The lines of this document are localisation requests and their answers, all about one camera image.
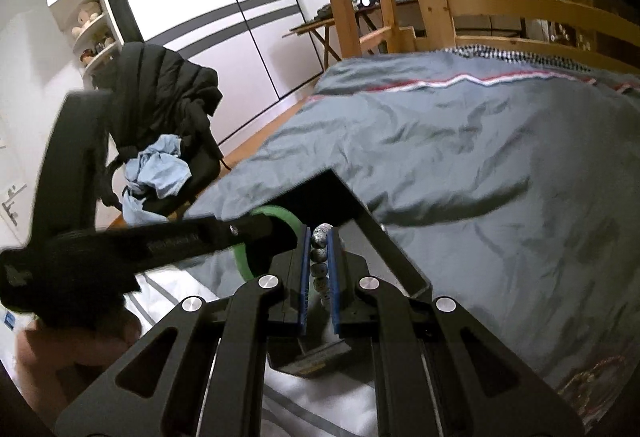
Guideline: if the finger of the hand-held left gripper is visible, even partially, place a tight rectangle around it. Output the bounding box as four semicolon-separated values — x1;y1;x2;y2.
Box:
144;212;312;279

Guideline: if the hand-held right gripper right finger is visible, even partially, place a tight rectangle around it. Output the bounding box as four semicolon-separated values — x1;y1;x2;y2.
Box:
330;226;586;437

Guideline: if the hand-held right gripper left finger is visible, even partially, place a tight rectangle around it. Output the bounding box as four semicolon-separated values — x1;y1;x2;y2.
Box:
52;226;309;437

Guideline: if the speckled grey bead bracelet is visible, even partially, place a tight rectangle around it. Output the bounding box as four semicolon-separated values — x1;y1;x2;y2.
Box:
310;223;332;313

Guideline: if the black jewelry box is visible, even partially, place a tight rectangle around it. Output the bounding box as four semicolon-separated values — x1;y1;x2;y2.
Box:
185;167;432;375

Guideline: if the green bangle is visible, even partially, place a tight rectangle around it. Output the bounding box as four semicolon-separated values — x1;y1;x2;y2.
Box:
231;204;313;288

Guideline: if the pile of jewelry chains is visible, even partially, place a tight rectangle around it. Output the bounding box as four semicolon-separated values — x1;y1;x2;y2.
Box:
554;356;632;410

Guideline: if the black chair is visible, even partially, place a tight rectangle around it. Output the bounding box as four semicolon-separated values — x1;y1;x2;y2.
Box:
107;132;228;220

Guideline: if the light blue cloth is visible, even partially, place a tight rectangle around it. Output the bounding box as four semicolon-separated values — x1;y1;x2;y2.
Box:
121;134;194;226

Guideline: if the black puffer jacket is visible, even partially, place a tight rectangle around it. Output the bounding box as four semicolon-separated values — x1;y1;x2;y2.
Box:
91;42;224;208

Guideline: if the grey duvet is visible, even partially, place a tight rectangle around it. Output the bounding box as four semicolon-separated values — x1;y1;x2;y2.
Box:
125;46;640;437

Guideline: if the white corner shelf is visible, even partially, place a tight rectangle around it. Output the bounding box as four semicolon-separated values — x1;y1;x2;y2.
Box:
69;0;126;85

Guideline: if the white striped wardrobe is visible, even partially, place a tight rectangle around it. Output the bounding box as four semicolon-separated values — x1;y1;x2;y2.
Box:
44;0;327;144

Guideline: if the wooden folding table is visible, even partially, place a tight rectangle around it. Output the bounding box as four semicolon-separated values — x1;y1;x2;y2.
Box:
281;14;347;68

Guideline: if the beige plush toy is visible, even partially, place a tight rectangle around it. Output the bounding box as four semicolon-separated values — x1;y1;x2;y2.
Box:
71;2;104;38

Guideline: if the wooden desk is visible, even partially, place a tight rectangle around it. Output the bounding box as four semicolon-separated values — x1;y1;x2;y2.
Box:
350;0;427;54

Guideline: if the metal door handle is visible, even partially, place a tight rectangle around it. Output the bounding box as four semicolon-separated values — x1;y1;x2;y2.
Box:
1;184;27;229

